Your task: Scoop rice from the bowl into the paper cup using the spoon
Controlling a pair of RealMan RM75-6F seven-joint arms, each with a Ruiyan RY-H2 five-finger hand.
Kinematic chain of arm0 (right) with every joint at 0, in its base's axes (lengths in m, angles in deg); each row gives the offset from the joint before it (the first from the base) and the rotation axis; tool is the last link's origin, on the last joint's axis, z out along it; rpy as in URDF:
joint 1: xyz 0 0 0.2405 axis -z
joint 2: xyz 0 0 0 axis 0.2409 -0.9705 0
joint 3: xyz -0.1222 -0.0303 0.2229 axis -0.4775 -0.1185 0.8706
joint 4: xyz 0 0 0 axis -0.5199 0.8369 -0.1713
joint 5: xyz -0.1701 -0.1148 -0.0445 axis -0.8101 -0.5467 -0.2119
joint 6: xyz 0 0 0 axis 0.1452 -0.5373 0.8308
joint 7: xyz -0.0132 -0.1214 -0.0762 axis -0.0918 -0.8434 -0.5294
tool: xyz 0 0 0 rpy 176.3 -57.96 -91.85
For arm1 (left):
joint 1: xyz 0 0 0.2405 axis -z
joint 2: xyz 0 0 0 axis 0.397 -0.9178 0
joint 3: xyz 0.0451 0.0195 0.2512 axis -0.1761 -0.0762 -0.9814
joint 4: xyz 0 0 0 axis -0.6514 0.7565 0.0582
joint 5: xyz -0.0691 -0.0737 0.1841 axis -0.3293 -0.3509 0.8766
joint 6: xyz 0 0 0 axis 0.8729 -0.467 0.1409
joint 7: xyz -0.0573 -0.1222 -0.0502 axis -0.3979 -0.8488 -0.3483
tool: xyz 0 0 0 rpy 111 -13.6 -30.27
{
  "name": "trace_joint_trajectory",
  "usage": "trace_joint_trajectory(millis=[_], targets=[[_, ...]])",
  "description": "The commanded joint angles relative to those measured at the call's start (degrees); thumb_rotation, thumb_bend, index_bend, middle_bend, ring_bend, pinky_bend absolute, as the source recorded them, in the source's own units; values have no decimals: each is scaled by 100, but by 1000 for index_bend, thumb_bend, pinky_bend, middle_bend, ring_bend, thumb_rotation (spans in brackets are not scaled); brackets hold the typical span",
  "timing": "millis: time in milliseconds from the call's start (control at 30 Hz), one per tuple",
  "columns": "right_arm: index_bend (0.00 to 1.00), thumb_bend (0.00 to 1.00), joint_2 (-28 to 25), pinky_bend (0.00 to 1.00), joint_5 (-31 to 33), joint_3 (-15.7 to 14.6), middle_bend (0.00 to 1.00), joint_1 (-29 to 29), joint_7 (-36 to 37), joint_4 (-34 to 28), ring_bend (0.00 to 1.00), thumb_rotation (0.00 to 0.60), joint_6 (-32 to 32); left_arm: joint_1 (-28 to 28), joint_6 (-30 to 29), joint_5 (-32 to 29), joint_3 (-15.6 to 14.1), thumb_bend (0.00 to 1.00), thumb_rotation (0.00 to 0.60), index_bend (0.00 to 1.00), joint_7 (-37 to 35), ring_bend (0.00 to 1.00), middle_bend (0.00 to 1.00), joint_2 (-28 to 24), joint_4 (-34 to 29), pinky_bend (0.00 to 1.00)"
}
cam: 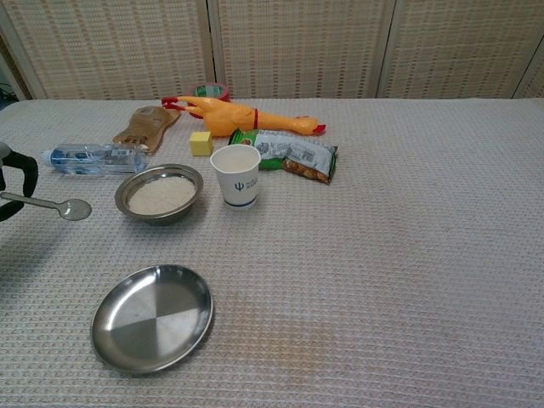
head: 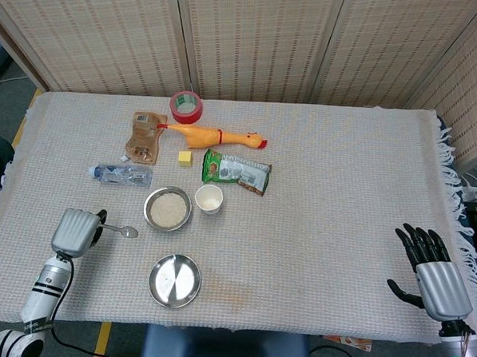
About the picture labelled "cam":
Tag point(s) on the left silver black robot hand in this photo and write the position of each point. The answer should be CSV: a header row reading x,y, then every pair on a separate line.
x,y
32,170

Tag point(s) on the metal spoon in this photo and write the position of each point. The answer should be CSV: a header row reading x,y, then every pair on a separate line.
x,y
76,209

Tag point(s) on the stainless steel bowl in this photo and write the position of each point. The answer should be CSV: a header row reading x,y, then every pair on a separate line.
x,y
159,219

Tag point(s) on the stainless steel plate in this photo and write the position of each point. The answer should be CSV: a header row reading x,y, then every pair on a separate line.
x,y
153,319

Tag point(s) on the white paper cup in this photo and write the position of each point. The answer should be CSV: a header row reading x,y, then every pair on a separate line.
x,y
240,187

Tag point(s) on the clear plastic water bottle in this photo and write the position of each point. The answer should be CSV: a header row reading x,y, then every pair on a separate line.
x,y
93,159

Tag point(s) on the woven folding screen panel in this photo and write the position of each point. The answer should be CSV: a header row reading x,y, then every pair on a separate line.
x,y
19,78
302,47
115,47
459,47
533,83

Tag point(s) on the brown spout pouch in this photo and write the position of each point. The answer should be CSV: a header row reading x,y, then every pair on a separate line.
x,y
142,127

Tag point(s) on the yellow cube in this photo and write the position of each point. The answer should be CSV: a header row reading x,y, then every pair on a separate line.
x,y
200,144

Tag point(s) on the red tape roll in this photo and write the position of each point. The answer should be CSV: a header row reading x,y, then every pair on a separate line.
x,y
208,90

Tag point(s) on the yellow rubber chicken toy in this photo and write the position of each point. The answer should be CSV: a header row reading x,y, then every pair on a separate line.
x,y
225,117

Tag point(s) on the green snack packet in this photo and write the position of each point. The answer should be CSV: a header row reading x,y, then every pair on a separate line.
x,y
297,153

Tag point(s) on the white waffle tablecloth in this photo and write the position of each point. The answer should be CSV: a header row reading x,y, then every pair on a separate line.
x,y
382,255

